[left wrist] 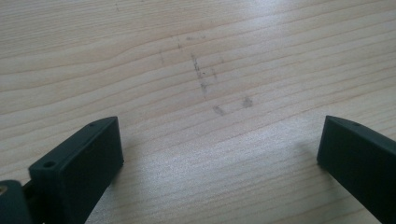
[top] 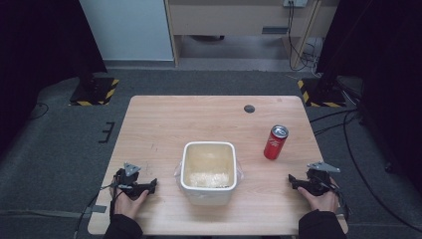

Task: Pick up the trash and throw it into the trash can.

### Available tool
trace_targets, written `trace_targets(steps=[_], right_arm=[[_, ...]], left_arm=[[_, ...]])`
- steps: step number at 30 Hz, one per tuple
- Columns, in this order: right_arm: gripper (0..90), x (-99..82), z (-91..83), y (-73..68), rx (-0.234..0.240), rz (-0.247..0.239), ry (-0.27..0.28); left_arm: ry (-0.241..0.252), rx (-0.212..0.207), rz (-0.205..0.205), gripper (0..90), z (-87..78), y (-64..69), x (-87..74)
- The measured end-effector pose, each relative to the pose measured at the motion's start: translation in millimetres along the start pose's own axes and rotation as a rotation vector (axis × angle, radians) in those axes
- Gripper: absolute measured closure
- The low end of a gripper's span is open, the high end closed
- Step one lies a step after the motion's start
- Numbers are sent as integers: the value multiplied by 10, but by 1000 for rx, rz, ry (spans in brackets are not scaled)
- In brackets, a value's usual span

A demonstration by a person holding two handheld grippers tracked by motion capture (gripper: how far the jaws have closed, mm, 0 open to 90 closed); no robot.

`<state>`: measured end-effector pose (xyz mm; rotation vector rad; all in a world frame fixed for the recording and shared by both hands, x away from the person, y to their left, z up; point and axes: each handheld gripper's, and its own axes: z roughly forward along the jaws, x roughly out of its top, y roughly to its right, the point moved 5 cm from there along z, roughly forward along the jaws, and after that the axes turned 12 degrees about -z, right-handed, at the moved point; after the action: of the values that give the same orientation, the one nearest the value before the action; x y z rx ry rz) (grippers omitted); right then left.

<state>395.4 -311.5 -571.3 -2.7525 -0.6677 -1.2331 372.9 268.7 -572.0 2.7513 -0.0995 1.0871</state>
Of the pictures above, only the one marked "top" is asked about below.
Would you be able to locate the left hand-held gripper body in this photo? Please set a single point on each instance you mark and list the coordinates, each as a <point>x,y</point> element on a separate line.
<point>127,182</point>

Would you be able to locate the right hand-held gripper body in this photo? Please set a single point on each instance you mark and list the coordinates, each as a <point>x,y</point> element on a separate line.
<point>318,181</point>

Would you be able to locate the person's right hand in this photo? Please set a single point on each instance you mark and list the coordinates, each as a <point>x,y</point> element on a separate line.
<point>320,200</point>

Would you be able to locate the person's left hand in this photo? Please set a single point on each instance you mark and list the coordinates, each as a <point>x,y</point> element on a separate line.
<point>128,205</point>

